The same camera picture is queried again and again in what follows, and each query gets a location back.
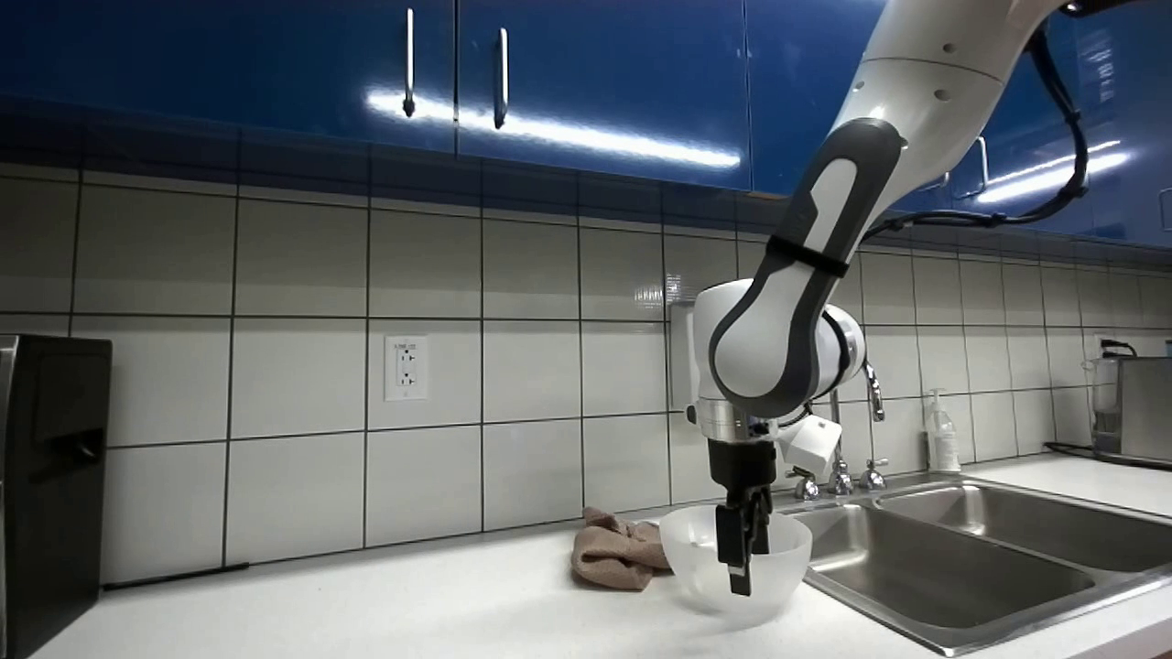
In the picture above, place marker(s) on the stainless steel double sink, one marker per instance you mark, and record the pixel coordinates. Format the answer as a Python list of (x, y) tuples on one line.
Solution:
[(975, 574)]

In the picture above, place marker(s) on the clear soap bottle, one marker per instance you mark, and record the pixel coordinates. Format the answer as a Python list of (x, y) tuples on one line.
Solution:
[(942, 439)]

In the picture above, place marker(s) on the black countertop appliance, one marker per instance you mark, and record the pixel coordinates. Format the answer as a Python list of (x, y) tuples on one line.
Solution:
[(57, 489)]

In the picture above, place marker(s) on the brown crumpled cloth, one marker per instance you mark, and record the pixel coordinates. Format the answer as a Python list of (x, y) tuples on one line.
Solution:
[(618, 551)]

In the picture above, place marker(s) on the silver countertop appliance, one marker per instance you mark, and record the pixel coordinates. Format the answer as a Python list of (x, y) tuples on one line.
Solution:
[(1142, 410)]

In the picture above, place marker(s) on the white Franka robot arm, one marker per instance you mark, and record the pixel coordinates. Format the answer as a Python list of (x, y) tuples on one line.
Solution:
[(902, 86)]

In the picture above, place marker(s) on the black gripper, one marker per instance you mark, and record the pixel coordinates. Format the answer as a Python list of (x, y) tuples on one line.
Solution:
[(741, 472)]

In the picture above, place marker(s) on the translucent white plastic bowl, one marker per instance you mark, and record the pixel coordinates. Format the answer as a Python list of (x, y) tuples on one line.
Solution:
[(698, 574)]

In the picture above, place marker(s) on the white wall outlet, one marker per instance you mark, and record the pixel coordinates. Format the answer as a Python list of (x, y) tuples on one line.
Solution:
[(406, 369)]

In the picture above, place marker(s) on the glossy blue cabinet door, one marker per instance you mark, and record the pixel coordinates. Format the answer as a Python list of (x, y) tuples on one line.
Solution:
[(1100, 186), (221, 60), (633, 76)]

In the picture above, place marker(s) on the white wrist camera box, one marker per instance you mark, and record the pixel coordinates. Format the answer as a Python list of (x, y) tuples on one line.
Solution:
[(814, 444)]

